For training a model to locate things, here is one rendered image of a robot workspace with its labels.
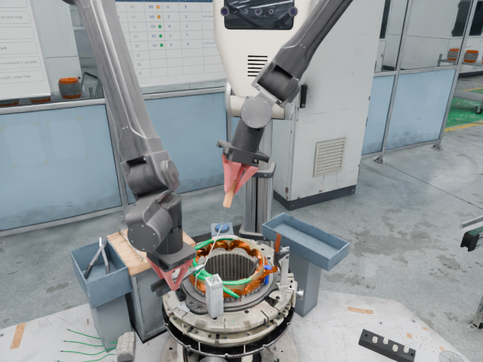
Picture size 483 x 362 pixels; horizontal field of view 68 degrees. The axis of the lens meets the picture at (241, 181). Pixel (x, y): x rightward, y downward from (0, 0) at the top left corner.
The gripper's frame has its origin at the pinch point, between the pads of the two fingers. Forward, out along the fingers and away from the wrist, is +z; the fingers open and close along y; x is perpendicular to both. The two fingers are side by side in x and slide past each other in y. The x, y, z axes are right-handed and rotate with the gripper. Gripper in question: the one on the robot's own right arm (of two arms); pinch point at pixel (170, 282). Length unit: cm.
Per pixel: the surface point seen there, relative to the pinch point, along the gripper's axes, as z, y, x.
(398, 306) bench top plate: 36, 25, 72
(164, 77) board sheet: -8, -194, 128
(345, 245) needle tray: 8, 12, 51
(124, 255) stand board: 10.3, -28.6, 3.9
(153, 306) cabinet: 27.1, -22.5, 8.0
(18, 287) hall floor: 118, -184, -1
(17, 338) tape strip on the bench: 40, -51, -22
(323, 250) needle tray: 12, 6, 50
